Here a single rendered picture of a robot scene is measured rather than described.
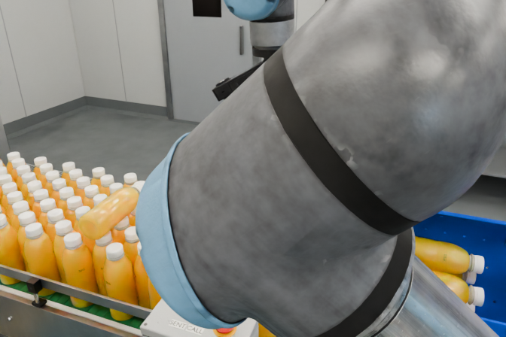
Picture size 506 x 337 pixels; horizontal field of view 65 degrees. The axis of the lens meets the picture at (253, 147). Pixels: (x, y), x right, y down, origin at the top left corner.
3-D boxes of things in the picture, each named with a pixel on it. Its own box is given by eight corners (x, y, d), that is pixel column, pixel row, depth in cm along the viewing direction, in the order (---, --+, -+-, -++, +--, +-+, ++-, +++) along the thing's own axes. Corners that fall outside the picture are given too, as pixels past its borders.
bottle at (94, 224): (89, 211, 93) (135, 177, 109) (72, 221, 96) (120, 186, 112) (107, 235, 94) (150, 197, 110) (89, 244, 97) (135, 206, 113)
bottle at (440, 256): (388, 231, 98) (471, 247, 92) (384, 259, 97) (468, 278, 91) (389, 230, 91) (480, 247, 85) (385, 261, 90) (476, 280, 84)
